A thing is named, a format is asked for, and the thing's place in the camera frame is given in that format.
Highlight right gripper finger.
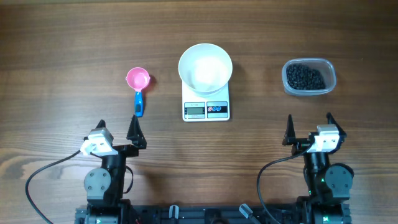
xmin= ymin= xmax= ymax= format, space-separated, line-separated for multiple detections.
xmin=282 ymin=114 xmax=296 ymax=146
xmin=326 ymin=112 xmax=347 ymax=137

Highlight pink scoop blue handle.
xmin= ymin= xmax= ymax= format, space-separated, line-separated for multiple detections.
xmin=126 ymin=67 xmax=150 ymax=117

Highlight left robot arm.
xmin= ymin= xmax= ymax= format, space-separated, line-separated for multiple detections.
xmin=75 ymin=116 xmax=147 ymax=224

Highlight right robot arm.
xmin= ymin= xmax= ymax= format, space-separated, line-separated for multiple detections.
xmin=282 ymin=113 xmax=354 ymax=224

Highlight white digital kitchen scale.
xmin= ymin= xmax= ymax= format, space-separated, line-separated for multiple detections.
xmin=182 ymin=83 xmax=230 ymax=122

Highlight white bowl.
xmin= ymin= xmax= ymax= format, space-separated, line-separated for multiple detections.
xmin=178 ymin=43 xmax=233 ymax=95

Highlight clear plastic container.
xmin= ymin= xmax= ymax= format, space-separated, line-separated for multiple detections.
xmin=282 ymin=58 xmax=336 ymax=96

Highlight black beans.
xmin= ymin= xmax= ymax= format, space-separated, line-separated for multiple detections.
xmin=286 ymin=63 xmax=326 ymax=90

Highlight right black cable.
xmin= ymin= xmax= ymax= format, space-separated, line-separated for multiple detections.
xmin=256 ymin=143 xmax=315 ymax=224

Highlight black cable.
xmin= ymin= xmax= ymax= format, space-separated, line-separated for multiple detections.
xmin=25 ymin=149 xmax=82 ymax=224
xmin=256 ymin=143 xmax=315 ymax=224

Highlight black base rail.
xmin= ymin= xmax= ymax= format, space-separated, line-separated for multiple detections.
xmin=74 ymin=203 xmax=353 ymax=224

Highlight left black cable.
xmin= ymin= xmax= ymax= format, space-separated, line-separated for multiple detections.
xmin=25 ymin=149 xmax=82 ymax=224

